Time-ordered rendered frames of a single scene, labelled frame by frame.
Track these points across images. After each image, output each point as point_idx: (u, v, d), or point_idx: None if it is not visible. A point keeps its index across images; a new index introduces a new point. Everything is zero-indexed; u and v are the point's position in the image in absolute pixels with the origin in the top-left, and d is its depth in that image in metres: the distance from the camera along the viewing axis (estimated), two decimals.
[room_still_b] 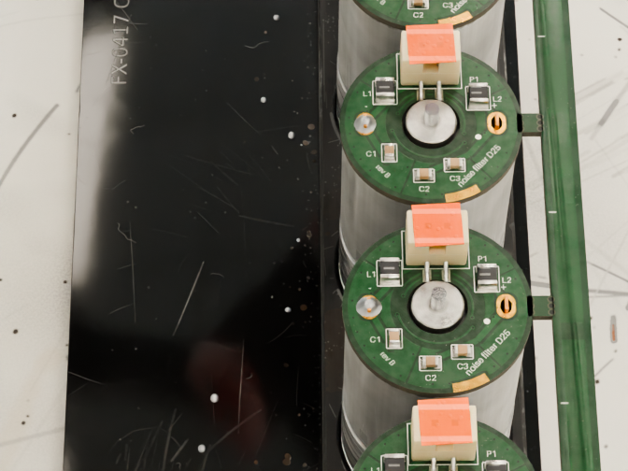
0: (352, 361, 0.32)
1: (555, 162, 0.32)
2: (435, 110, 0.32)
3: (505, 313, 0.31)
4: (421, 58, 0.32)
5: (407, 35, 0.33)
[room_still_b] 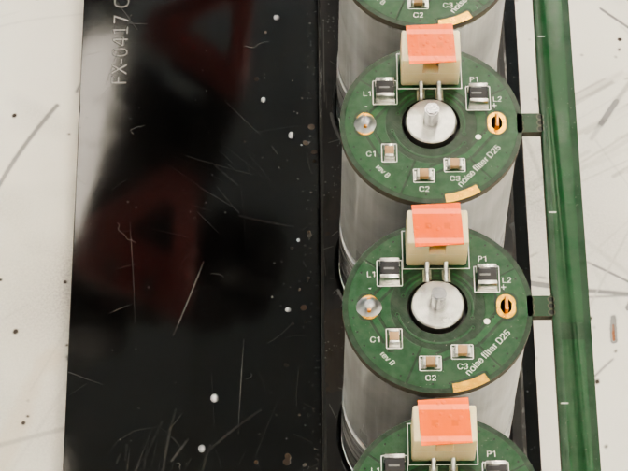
0: (352, 361, 0.32)
1: (555, 162, 0.32)
2: (435, 110, 0.32)
3: (505, 313, 0.31)
4: (421, 58, 0.32)
5: (407, 35, 0.33)
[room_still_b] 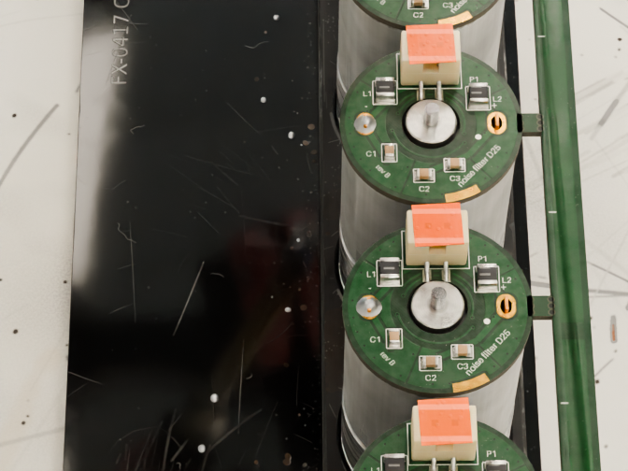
0: (352, 361, 0.32)
1: (555, 162, 0.32)
2: (435, 110, 0.32)
3: (505, 313, 0.31)
4: (421, 58, 0.32)
5: (407, 35, 0.33)
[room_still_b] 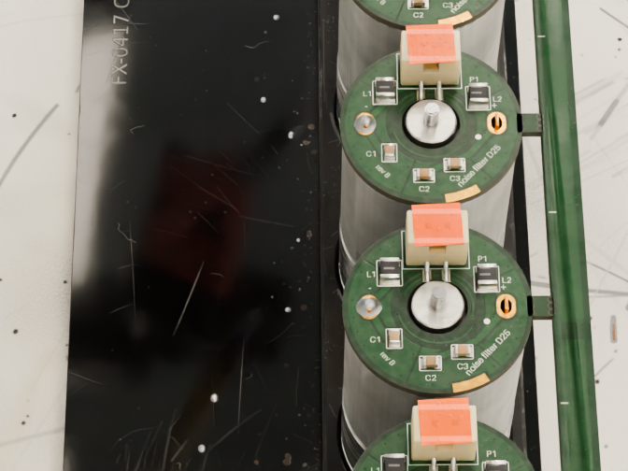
0: (352, 361, 0.32)
1: (555, 162, 0.32)
2: (435, 110, 0.32)
3: (505, 313, 0.31)
4: (421, 58, 0.32)
5: (407, 35, 0.33)
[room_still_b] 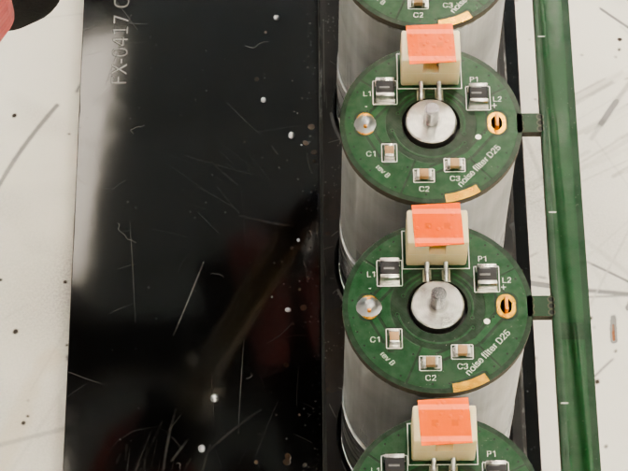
0: (352, 361, 0.32)
1: (555, 162, 0.32)
2: (435, 110, 0.32)
3: (505, 313, 0.31)
4: (421, 58, 0.32)
5: (407, 35, 0.33)
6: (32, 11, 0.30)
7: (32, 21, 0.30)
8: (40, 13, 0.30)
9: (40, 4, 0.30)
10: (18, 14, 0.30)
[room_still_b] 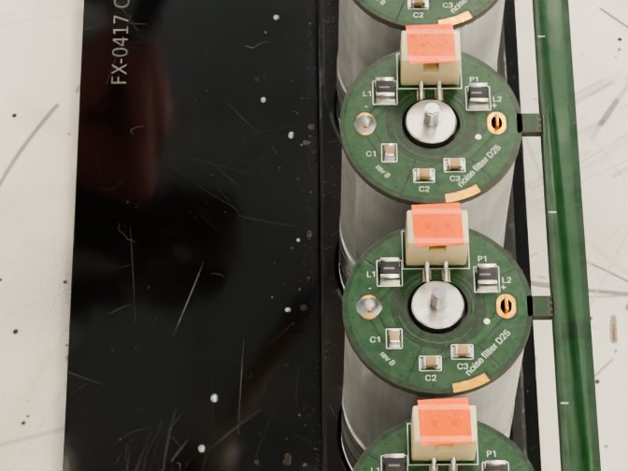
0: (352, 361, 0.32)
1: (555, 162, 0.32)
2: (435, 110, 0.32)
3: (505, 313, 0.31)
4: (421, 58, 0.32)
5: (407, 35, 0.33)
6: None
7: None
8: None
9: None
10: None
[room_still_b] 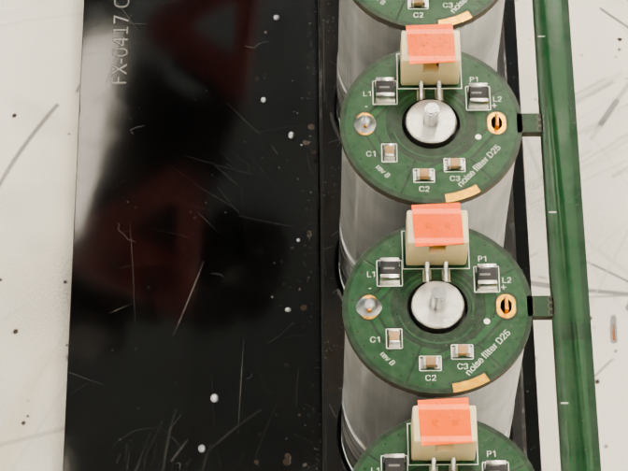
0: (352, 361, 0.32)
1: (555, 162, 0.32)
2: (435, 110, 0.32)
3: (505, 313, 0.31)
4: (421, 58, 0.32)
5: (407, 35, 0.33)
6: None
7: None
8: None
9: None
10: None
